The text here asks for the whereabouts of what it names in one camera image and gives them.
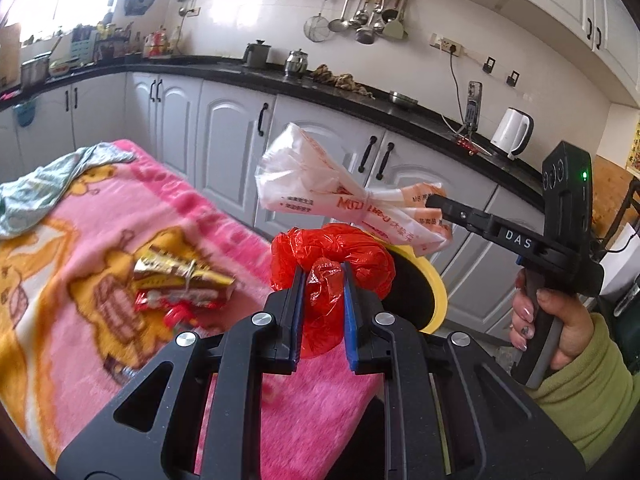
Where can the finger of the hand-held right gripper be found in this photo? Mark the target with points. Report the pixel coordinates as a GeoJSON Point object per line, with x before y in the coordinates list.
{"type": "Point", "coordinates": [465, 215]}

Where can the dark metal pot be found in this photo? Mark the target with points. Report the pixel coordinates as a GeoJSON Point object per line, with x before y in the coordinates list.
{"type": "Point", "coordinates": [257, 55]}

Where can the person's right hand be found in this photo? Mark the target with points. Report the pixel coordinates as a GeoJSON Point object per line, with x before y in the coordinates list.
{"type": "Point", "coordinates": [575, 325]}

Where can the black kitchen countertop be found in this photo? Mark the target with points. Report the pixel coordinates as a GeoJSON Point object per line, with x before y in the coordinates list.
{"type": "Point", "coordinates": [220, 67]}

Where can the brown lumpy heap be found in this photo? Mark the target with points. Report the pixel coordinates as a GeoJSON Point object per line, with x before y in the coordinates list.
{"type": "Point", "coordinates": [345, 80]}

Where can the light blue cloth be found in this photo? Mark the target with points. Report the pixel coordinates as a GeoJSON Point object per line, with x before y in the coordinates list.
{"type": "Point", "coordinates": [45, 185]}

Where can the teal dish rack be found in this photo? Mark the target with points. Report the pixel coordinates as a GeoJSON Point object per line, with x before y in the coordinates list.
{"type": "Point", "coordinates": [84, 47]}

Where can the gold brown wrapper bundle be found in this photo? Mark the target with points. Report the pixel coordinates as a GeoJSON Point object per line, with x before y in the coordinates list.
{"type": "Point", "coordinates": [170, 267]}

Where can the person's right forearm green sleeve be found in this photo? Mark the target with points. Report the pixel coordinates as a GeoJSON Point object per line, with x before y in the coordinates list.
{"type": "Point", "coordinates": [600, 390]}

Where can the phone on stand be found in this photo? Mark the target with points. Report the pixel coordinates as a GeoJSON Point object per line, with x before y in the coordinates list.
{"type": "Point", "coordinates": [474, 105]}

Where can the red white snack wrapper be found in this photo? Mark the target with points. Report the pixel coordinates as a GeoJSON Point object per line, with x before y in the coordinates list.
{"type": "Point", "coordinates": [160, 305]}

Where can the steel teapot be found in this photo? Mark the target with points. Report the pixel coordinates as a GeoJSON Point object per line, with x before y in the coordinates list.
{"type": "Point", "coordinates": [296, 64]}

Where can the yellow-rimmed black trash bin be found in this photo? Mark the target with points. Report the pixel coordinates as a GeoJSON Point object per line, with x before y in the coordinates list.
{"type": "Point", "coordinates": [440, 305]}

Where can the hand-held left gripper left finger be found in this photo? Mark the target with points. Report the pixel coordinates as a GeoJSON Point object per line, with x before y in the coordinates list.
{"type": "Point", "coordinates": [297, 320]}

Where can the row of hanging kitchen utensils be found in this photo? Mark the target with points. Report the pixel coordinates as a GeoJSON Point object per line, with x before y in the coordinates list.
{"type": "Point", "coordinates": [367, 17]}

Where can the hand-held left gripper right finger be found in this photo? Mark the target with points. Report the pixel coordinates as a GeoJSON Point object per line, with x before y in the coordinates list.
{"type": "Point", "coordinates": [351, 320]}

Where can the steel bowl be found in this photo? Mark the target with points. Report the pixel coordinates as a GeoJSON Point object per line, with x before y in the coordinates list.
{"type": "Point", "coordinates": [402, 98]}

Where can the white printed plastic bag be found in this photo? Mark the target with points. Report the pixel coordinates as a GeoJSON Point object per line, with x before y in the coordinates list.
{"type": "Point", "coordinates": [300, 180]}

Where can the pink printed blanket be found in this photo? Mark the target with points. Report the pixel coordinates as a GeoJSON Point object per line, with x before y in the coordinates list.
{"type": "Point", "coordinates": [75, 240]}

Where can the wooden cutting board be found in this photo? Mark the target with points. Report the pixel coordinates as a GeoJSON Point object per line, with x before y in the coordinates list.
{"type": "Point", "coordinates": [9, 55]}

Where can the red plastic bag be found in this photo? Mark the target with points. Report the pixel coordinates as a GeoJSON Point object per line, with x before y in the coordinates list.
{"type": "Point", "coordinates": [340, 250]}

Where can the blue hanging bin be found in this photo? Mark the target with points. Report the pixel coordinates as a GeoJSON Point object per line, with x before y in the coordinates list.
{"type": "Point", "coordinates": [25, 115]}

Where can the orange red bottle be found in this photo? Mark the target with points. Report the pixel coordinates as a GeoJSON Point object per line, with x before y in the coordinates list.
{"type": "Point", "coordinates": [156, 44]}

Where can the white lower cabinets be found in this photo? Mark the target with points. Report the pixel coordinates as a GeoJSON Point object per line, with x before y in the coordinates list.
{"type": "Point", "coordinates": [225, 135]}

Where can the steel stockpot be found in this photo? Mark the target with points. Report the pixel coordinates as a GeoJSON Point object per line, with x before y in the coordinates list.
{"type": "Point", "coordinates": [34, 71]}

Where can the white wall socket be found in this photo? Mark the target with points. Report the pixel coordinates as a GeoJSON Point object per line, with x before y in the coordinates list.
{"type": "Point", "coordinates": [447, 44]}

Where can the white electric kettle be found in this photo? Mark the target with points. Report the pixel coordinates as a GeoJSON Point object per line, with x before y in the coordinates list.
{"type": "Point", "coordinates": [510, 132]}

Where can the black wall hook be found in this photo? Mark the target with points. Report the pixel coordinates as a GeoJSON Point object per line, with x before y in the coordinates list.
{"type": "Point", "coordinates": [513, 78]}
{"type": "Point", "coordinates": [488, 65]}

